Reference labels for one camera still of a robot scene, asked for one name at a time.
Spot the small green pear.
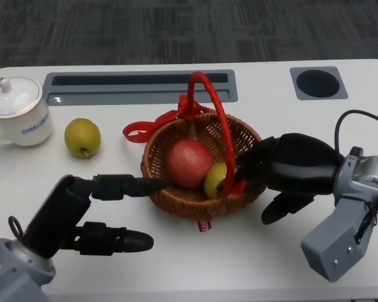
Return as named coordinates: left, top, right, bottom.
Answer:
left=203, top=162, right=238, bottom=199

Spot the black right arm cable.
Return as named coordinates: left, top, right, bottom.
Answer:
left=333, top=109, right=378, bottom=158

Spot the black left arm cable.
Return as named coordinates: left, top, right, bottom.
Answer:
left=8, top=215, right=25, bottom=240

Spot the wicker basket with red handle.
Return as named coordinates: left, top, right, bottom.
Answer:
left=122, top=71, right=267, bottom=233

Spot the large green pear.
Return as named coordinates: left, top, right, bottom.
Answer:
left=64, top=118, right=101, bottom=160

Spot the white ceramic mug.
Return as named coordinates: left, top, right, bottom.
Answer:
left=0, top=77, right=54, bottom=147

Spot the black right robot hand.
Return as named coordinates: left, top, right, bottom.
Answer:
left=234, top=132, right=345, bottom=225

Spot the grey table slot tray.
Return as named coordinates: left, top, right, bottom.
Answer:
left=43, top=69, right=239, bottom=106

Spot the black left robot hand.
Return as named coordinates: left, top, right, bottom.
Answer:
left=21, top=174, right=171, bottom=259

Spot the grey round cup holder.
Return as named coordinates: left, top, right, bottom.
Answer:
left=289, top=65, right=349, bottom=101

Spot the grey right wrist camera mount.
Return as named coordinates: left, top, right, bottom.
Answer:
left=301, top=196, right=378, bottom=282

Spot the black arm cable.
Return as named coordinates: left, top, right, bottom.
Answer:
left=8, top=215, right=25, bottom=240
left=333, top=109, right=378, bottom=158

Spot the white mug lid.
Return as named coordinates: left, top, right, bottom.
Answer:
left=0, top=77, right=43, bottom=120

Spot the red apple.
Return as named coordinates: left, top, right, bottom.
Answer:
left=166, top=140, right=214, bottom=189

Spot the thin black camera cable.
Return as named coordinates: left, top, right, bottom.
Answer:
left=354, top=185, right=378, bottom=245

